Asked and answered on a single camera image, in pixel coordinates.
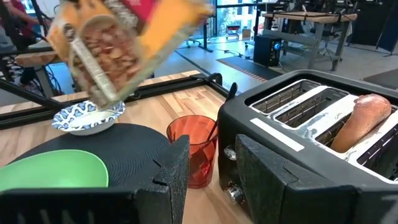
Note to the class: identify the black four-slot toaster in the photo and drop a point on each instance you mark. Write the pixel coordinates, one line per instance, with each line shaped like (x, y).
(280, 124)

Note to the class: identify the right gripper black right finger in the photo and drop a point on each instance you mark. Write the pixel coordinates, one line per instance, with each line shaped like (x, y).
(273, 193)

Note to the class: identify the blue patterned paper bowl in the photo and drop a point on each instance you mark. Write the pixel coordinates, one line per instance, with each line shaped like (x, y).
(84, 121)

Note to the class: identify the black hazard-striped floor mat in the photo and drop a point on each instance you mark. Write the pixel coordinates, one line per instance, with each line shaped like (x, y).
(248, 70)

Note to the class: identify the black computer tower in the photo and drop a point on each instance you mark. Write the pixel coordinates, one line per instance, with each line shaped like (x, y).
(267, 49)

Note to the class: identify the brown bagel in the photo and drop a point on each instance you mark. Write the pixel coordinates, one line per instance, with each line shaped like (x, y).
(363, 119)

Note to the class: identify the yellow raisin bran cereal box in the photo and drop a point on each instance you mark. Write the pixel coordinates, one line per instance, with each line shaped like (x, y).
(130, 40)

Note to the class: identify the black metal table frame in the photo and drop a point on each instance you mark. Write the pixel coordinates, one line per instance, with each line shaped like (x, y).
(174, 85)

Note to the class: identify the black plastic spoon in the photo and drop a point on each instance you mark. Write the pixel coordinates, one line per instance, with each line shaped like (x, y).
(231, 90)

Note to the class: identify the wooden workbench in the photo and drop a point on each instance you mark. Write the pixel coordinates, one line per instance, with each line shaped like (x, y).
(311, 17)

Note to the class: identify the wooden side table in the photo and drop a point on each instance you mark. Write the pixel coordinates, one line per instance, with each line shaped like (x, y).
(34, 57)

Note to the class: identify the green plastic plate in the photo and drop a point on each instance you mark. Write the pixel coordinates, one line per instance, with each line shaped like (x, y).
(53, 169)

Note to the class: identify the round black placemat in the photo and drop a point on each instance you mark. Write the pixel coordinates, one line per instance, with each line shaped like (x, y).
(130, 149)

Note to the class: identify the person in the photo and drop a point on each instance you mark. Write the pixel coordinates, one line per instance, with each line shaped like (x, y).
(18, 12)

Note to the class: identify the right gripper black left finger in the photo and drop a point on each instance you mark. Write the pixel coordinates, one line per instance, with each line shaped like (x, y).
(164, 193)

